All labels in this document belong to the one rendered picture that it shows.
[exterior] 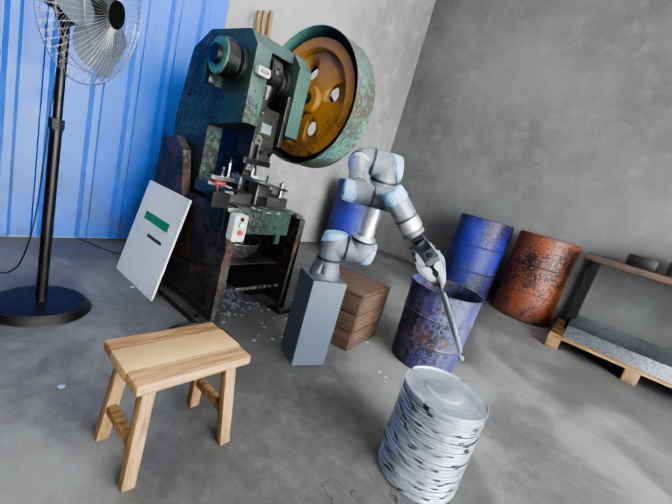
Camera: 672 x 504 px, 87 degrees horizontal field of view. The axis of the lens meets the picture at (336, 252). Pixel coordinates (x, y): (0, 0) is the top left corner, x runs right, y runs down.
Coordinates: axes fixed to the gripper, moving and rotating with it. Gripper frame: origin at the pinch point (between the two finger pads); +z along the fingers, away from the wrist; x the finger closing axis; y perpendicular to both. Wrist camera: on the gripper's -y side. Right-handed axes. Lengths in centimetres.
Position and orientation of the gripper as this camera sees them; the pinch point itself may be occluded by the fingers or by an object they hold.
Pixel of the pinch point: (440, 283)
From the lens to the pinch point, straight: 122.6
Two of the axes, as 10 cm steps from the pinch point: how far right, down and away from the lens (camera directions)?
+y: 0.0, -2.3, 9.7
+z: 4.9, 8.5, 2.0
